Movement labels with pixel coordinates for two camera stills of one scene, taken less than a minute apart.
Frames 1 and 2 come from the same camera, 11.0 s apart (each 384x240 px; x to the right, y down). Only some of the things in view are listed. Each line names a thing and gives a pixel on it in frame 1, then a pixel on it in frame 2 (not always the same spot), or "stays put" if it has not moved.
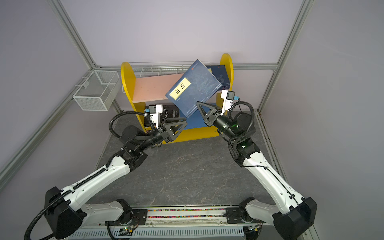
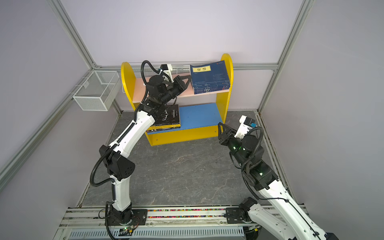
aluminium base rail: x=189 y=217 stays put
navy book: x=219 y=72 -> x=207 y=83
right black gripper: x=219 y=120 -> x=229 y=138
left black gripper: x=164 y=134 -> x=179 y=81
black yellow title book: x=169 y=111 stays put
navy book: x=198 y=84 -> x=210 y=76
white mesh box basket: x=97 y=92 stays put
